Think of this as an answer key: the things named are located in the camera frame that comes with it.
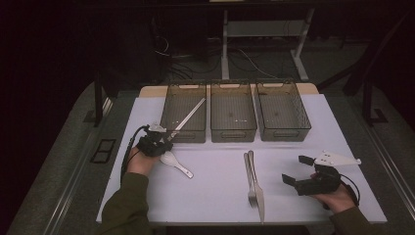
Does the white chopsticks pair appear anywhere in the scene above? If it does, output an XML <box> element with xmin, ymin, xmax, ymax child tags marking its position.
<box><xmin>167</xmin><ymin>97</ymin><xmax>206</xmax><ymax>141</ymax></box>

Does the white metal desk frame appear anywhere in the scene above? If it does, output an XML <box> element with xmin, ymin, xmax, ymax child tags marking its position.
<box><xmin>220</xmin><ymin>8</ymin><xmax>316</xmax><ymax>82</ymax></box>

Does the metal table knife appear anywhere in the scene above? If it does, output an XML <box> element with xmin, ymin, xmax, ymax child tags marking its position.
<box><xmin>248</xmin><ymin>150</ymin><xmax>265</xmax><ymax>224</ymax></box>

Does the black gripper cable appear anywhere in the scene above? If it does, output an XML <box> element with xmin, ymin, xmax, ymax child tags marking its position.
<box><xmin>339</xmin><ymin>173</ymin><xmax>361</xmax><ymax>208</ymax></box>
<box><xmin>119</xmin><ymin>125</ymin><xmax>151</xmax><ymax>184</ymax></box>

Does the person's right hand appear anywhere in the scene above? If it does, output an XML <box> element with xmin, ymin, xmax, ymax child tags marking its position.
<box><xmin>309</xmin><ymin>185</ymin><xmax>357</xmax><ymax>215</ymax></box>

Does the white floor cable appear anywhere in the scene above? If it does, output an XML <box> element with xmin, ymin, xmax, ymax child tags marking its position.
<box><xmin>237</xmin><ymin>48</ymin><xmax>279</xmax><ymax>80</ymax></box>

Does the bundle of black floor cables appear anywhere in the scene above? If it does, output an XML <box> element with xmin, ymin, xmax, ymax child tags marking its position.
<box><xmin>151</xmin><ymin>33</ymin><xmax>223</xmax><ymax>82</ymax></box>

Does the black metal stand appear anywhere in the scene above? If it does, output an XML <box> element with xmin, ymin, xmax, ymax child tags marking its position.
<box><xmin>361</xmin><ymin>77</ymin><xmax>390</xmax><ymax>127</ymax></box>

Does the white table mat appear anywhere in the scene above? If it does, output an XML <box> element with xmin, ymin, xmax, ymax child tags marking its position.
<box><xmin>96</xmin><ymin>93</ymin><xmax>388</xmax><ymax>225</ymax></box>

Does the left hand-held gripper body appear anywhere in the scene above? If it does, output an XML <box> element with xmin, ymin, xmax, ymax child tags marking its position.
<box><xmin>136</xmin><ymin>122</ymin><xmax>174</xmax><ymax>157</ymax></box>

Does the white chopstick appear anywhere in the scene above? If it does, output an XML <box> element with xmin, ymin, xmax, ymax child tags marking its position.
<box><xmin>168</xmin><ymin>98</ymin><xmax>208</xmax><ymax>142</ymax></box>

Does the metal fork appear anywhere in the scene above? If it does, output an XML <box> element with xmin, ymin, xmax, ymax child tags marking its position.
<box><xmin>243</xmin><ymin>152</ymin><xmax>258</xmax><ymax>209</ymax></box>

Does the person's left hand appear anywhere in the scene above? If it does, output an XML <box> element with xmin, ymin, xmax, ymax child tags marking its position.
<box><xmin>126</xmin><ymin>146</ymin><xmax>161</xmax><ymax>177</ymax></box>

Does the dark translucent plastic bin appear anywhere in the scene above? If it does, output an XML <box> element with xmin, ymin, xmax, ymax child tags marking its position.
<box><xmin>254</xmin><ymin>80</ymin><xmax>312</xmax><ymax>143</ymax></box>
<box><xmin>209</xmin><ymin>81</ymin><xmax>258</xmax><ymax>143</ymax></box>
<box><xmin>159</xmin><ymin>81</ymin><xmax>208</xmax><ymax>144</ymax></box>

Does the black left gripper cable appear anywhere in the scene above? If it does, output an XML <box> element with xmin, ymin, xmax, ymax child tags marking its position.
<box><xmin>119</xmin><ymin>125</ymin><xmax>151</xmax><ymax>184</ymax></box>

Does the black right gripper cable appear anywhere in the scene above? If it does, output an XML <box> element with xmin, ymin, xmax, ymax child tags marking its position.
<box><xmin>339</xmin><ymin>173</ymin><xmax>361</xmax><ymax>208</ymax></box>

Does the white ceramic spoon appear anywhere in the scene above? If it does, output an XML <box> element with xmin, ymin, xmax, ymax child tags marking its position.
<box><xmin>160</xmin><ymin>151</ymin><xmax>195</xmax><ymax>180</ymax></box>

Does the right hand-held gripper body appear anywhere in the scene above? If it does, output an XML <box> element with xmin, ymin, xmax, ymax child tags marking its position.
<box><xmin>295</xmin><ymin>150</ymin><xmax>362</xmax><ymax>197</ymax></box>

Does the black floor socket frame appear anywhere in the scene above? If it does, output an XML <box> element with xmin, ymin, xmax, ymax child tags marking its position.
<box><xmin>90</xmin><ymin>138</ymin><xmax>117</xmax><ymax>165</ymax></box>

